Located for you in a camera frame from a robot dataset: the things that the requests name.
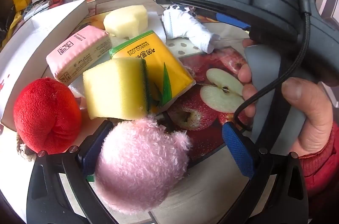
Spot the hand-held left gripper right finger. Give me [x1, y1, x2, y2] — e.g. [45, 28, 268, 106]
[222, 122, 309, 224]

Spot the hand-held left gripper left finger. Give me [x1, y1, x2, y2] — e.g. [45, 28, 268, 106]
[26, 120, 117, 224]

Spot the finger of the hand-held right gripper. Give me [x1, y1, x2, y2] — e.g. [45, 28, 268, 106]
[215, 13, 251, 32]

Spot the white cow print cloth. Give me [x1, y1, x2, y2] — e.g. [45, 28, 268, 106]
[162, 4, 221, 53]

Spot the pink plush ball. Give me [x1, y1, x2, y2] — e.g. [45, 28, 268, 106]
[94, 118, 192, 215]

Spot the braided knit rope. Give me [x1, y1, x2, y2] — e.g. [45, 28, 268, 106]
[16, 131, 36, 161]

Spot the pale foam block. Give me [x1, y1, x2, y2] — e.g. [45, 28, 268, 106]
[103, 5, 148, 37]

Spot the white foam box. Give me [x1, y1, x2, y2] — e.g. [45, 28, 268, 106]
[0, 0, 89, 132]

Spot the person's right forearm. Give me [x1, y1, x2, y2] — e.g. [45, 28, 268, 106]
[299, 120, 339, 204]

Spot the person's right hand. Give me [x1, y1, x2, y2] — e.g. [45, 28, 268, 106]
[238, 38, 335, 159]

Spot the fruit print tablecloth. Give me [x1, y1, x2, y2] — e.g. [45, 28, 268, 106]
[0, 0, 265, 224]

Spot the red plush ball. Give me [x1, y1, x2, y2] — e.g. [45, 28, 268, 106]
[13, 77, 82, 155]

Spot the yellow sponge with green scourer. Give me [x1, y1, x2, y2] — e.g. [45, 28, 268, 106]
[83, 57, 151, 120]

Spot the yellow tissue pack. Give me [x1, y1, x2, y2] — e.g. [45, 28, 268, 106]
[109, 30, 196, 108]

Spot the pink tissue pack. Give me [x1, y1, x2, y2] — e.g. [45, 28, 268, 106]
[46, 25, 112, 87]

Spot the black plastic bag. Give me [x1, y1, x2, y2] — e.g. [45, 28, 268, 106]
[0, 8, 17, 40]

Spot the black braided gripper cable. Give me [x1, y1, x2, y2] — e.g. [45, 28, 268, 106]
[232, 0, 313, 132]

